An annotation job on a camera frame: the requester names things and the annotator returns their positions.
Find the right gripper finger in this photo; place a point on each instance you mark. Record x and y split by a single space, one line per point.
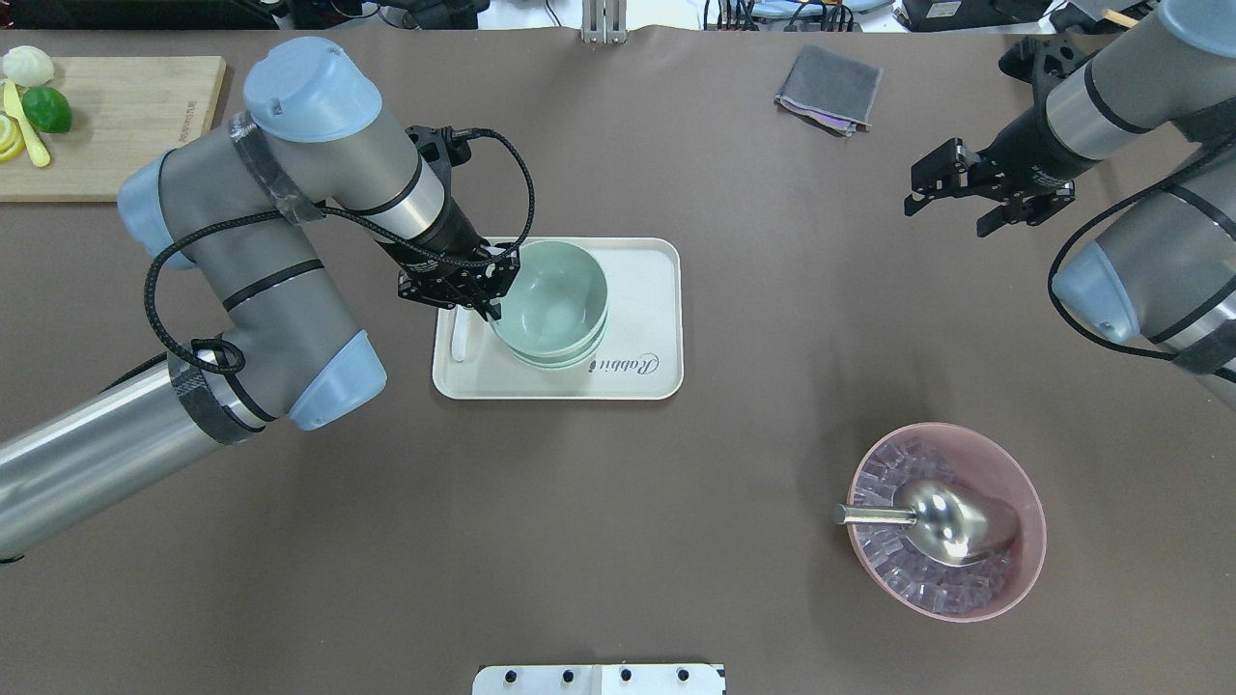
946 172
1017 209

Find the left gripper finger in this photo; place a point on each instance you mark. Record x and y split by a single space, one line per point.
483 285

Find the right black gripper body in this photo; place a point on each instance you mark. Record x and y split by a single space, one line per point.
1025 154

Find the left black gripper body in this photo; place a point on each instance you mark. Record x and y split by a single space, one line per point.
452 237

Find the green bowl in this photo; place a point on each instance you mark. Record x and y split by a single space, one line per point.
565 361
551 340
556 274

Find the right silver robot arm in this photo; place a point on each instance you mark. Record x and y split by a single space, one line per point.
1152 275

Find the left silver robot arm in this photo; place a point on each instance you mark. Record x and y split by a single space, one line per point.
253 325

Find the white ceramic spoon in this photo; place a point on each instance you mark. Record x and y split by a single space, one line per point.
459 339

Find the green bowl on tray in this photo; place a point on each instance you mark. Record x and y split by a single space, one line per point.
565 361

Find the grey folded cloth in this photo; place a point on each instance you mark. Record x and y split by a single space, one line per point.
832 90

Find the wooden mug stand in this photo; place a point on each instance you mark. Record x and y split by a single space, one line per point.
1118 19

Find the cream serving tray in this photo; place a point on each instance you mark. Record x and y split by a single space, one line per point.
641 357

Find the pink bowl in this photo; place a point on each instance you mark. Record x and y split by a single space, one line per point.
947 452

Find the metal scoop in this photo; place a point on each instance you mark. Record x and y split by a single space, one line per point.
946 522

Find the wooden cutting board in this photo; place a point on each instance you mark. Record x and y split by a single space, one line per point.
126 112

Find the green lime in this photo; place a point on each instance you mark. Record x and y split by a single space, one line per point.
47 109

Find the lemon slice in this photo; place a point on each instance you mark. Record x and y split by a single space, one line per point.
12 142

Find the yellow plastic knife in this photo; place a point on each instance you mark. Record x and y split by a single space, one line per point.
34 147

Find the white garlic bulb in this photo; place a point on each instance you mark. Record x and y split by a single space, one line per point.
27 66

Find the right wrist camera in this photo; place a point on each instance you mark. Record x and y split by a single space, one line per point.
1042 64

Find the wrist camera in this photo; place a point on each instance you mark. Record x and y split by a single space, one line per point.
444 148
1042 64

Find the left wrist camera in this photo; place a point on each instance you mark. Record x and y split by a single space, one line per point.
444 148

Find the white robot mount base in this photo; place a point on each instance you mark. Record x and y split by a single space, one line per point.
613 678

